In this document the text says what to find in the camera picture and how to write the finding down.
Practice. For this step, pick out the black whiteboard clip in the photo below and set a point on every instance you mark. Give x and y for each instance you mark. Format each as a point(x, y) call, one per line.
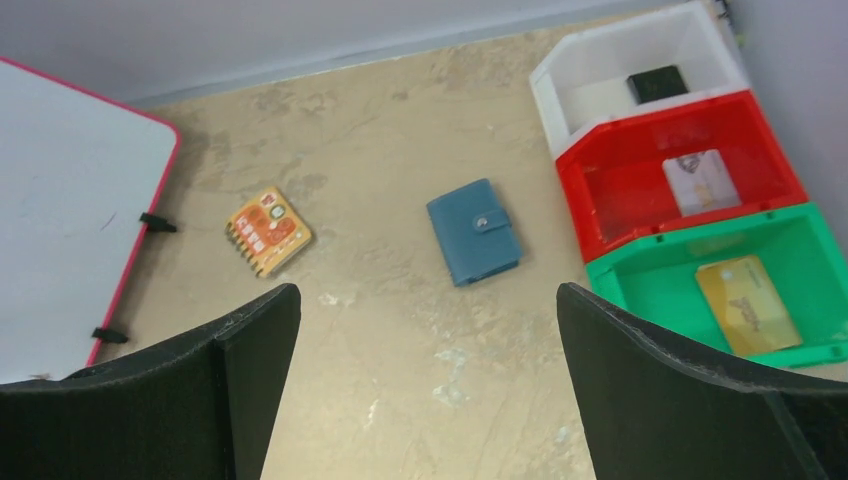
point(157, 224)
point(109, 335)

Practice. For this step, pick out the orange spiral notebook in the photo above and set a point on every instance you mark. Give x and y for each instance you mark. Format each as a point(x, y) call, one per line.
point(268, 232)

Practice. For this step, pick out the red plastic bin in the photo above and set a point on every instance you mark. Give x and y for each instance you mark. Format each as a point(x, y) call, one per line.
point(617, 191)

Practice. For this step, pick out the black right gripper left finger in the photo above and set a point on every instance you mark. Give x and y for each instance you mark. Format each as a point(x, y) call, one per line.
point(199, 405)

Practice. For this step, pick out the blue card holder wallet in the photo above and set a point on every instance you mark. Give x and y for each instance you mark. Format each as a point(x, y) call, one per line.
point(474, 232)

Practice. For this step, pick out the black whiteboard clip lower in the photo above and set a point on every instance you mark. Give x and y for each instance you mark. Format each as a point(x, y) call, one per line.
point(109, 335)

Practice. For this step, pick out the pink-framed whiteboard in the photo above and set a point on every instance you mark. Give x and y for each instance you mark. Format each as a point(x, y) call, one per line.
point(78, 172)

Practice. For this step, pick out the black whiteboard clip upper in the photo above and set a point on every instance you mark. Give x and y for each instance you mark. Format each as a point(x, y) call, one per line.
point(157, 224)

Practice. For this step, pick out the green plastic bin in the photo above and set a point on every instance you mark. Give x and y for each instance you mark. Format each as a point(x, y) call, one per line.
point(654, 278)

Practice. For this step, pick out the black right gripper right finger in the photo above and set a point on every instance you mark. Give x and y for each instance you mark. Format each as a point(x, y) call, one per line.
point(655, 404)

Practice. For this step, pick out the white patterned card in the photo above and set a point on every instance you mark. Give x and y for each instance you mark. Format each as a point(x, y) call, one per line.
point(700, 183)

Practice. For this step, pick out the gold card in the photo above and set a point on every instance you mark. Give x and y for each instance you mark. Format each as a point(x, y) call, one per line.
point(747, 307)

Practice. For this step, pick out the white plastic bin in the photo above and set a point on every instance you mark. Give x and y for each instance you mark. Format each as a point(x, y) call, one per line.
point(583, 81)

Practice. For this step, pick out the black card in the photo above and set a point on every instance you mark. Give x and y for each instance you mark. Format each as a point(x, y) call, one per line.
point(657, 84)

